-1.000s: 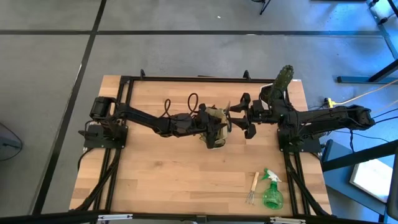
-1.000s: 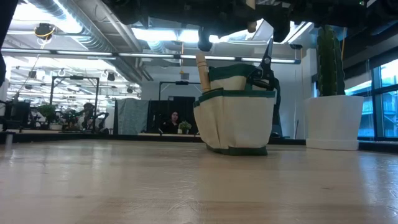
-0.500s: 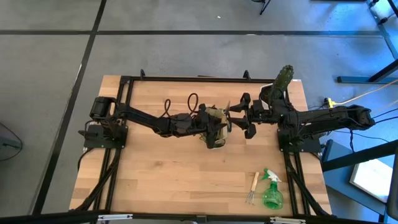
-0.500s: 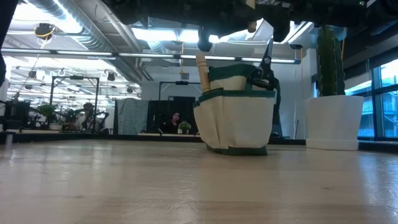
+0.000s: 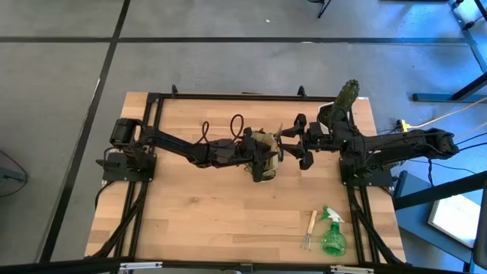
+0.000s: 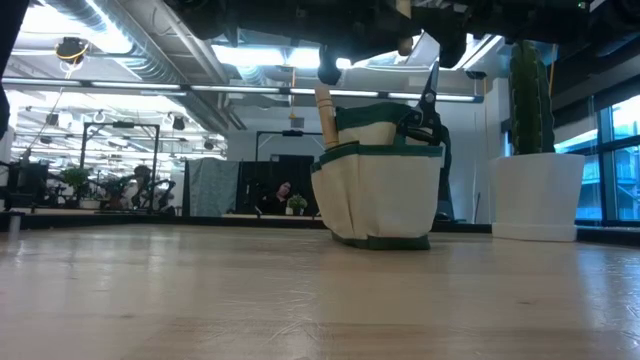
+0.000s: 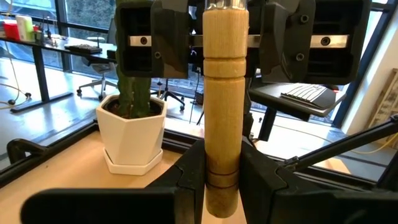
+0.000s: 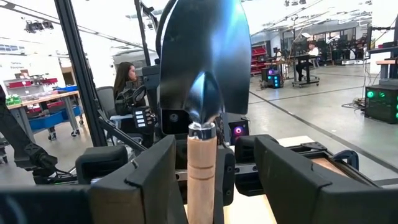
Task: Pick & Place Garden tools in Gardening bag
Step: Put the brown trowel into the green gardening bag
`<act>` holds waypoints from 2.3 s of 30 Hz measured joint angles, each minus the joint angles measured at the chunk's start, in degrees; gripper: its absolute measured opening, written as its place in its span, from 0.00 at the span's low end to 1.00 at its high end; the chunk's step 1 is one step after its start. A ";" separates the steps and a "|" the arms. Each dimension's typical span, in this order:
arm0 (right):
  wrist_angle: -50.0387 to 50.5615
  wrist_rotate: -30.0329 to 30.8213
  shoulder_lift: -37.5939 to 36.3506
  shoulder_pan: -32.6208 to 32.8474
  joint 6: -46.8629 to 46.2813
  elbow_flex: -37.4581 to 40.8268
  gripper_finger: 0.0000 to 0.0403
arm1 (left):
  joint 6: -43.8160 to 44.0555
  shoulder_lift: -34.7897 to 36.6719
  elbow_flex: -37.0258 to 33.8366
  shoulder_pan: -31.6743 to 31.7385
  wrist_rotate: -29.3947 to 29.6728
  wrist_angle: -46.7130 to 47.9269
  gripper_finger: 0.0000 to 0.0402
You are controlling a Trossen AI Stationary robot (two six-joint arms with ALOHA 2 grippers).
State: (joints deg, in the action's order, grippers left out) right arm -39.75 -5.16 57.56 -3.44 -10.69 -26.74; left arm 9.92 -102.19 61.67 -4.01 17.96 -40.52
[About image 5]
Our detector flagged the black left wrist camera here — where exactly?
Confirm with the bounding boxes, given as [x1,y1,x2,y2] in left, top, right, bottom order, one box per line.
[216,137,240,158]

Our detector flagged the grey metal desk leg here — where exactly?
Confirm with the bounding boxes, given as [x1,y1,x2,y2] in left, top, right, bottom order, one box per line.
[447,0,487,73]

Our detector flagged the green plastic spray bottle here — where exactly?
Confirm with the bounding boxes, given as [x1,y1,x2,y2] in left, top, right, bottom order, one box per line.
[318,205,349,257]

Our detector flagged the black floor cables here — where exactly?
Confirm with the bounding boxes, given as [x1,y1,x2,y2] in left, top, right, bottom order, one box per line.
[376,127,487,187]

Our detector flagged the white flat panel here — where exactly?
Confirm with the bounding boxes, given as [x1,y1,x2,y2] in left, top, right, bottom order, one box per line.
[427,193,483,249]

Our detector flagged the tan floor cable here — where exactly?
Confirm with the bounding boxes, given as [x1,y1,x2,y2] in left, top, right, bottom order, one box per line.
[409,95,487,129]

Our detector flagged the grey floor stand foot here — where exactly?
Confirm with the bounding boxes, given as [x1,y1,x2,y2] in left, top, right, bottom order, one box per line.
[0,150,30,197]

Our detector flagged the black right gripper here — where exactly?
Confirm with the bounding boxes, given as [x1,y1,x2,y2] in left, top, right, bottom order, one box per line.
[281,113,315,171]

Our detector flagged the blue and black desk foot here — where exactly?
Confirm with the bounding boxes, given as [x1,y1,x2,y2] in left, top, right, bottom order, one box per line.
[412,71,487,104]

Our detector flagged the black stand leg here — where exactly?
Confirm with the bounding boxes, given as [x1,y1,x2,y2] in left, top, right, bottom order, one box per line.
[307,0,333,19]

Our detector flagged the dark desk with black bar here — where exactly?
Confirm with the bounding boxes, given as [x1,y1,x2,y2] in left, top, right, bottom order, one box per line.
[391,169,487,274]

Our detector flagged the black aluminium table frame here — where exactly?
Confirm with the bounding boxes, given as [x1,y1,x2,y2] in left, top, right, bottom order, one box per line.
[0,84,473,274]

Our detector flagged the small hand rake wooden handle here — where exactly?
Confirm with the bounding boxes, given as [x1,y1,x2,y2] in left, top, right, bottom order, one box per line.
[300,209,318,251]

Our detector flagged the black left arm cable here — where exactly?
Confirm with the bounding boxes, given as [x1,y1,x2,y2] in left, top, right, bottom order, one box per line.
[199,113,245,145]

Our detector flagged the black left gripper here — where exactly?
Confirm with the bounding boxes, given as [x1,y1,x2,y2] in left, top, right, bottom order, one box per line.
[241,127,281,183]

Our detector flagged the cream gardening bag green trim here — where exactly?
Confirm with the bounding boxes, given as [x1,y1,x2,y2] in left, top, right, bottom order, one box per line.
[244,128,285,183]

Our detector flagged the tall green cactus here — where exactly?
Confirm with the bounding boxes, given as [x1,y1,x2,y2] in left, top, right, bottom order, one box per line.
[327,78,361,129]

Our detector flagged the silver frame bracket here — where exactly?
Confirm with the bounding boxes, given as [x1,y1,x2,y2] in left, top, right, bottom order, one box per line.
[329,265,376,274]
[119,261,164,271]

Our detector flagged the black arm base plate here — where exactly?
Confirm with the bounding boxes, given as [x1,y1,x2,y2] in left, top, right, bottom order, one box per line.
[340,158,395,188]
[95,150,158,183]

